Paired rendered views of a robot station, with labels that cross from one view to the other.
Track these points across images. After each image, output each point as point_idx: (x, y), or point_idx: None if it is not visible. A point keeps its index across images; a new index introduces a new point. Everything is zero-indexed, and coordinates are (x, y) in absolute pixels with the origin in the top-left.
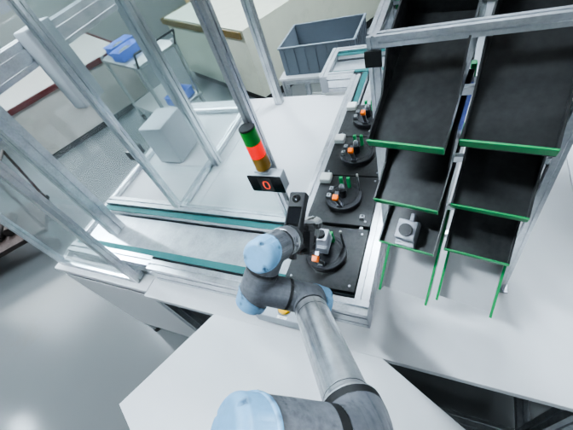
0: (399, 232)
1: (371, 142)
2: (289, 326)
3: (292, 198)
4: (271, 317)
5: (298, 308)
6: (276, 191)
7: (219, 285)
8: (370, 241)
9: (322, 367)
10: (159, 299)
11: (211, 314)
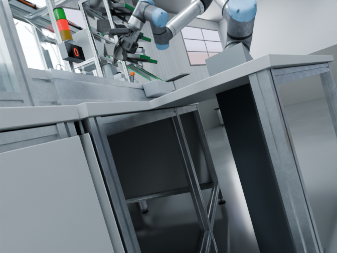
0: (141, 46)
1: (125, 4)
2: (167, 91)
3: (113, 28)
4: (161, 82)
5: (167, 24)
6: (81, 59)
7: (125, 84)
8: None
9: (187, 6)
10: (107, 102)
11: (147, 104)
